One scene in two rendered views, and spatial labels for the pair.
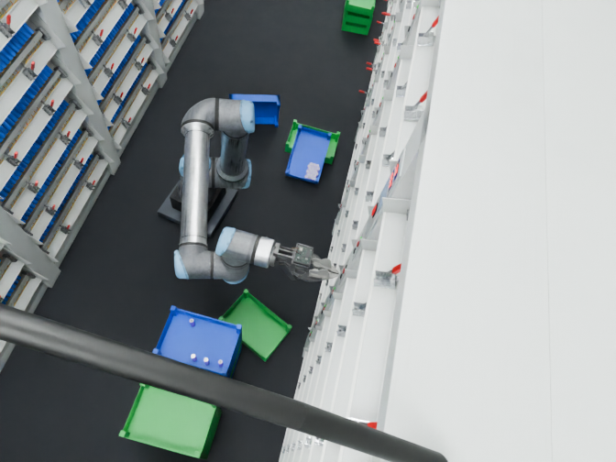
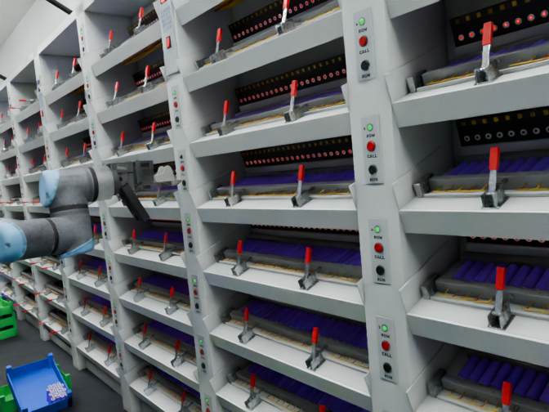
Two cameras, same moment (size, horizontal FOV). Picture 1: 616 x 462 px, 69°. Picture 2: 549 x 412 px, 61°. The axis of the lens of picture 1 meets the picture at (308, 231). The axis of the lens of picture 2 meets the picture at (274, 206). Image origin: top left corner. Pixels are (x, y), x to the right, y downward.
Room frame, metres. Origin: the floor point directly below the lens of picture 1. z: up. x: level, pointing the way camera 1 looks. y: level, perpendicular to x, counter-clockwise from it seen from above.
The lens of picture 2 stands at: (-0.68, 0.54, 0.98)
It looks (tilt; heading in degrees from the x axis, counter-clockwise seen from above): 5 degrees down; 321
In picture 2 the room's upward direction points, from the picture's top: 5 degrees counter-clockwise
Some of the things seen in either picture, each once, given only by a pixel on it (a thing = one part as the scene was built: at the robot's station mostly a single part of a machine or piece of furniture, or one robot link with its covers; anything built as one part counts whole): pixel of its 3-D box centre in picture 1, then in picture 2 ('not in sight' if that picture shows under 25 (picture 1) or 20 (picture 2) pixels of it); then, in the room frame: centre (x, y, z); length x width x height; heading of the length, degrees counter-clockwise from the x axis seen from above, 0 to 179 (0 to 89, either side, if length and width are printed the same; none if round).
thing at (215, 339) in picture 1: (199, 340); not in sight; (0.39, 0.30, 0.36); 0.30 x 0.20 x 0.08; 90
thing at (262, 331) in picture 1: (255, 324); not in sight; (0.60, 0.12, 0.04); 0.30 x 0.20 x 0.08; 66
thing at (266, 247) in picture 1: (266, 251); (100, 183); (0.57, 0.11, 0.98); 0.10 x 0.05 x 0.09; 1
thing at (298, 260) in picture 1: (291, 258); (131, 177); (0.57, 0.02, 0.99); 0.12 x 0.08 x 0.09; 91
